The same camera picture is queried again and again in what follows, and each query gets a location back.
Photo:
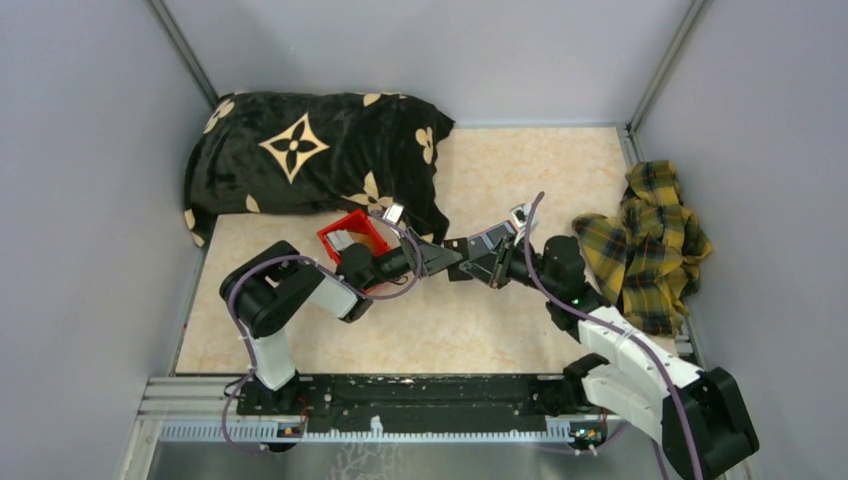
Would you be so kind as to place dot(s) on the cards in red bin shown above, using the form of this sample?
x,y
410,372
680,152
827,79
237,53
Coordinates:
x,y
340,240

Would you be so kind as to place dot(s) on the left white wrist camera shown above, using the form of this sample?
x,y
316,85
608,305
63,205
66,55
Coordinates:
x,y
394,214

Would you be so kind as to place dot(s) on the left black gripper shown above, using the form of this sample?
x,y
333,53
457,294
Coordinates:
x,y
434,257

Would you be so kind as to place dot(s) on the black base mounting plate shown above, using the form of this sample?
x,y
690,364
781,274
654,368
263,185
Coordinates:
x,y
419,404

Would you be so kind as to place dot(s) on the black floral pillow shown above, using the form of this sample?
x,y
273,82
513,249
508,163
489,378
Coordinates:
x,y
276,153

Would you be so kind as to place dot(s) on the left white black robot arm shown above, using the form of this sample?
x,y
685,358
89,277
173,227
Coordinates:
x,y
265,293

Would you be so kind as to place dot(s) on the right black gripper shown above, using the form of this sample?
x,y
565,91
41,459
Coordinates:
x,y
494,268

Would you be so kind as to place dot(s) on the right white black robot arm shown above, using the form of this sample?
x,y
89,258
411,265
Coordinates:
x,y
697,417

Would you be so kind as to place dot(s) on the red plastic bin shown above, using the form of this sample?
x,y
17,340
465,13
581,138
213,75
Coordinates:
x,y
354,228

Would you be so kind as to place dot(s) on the yellow plaid cloth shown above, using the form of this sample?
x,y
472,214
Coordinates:
x,y
646,259

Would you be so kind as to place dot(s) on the black credit card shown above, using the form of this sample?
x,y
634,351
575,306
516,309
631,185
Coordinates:
x,y
460,248

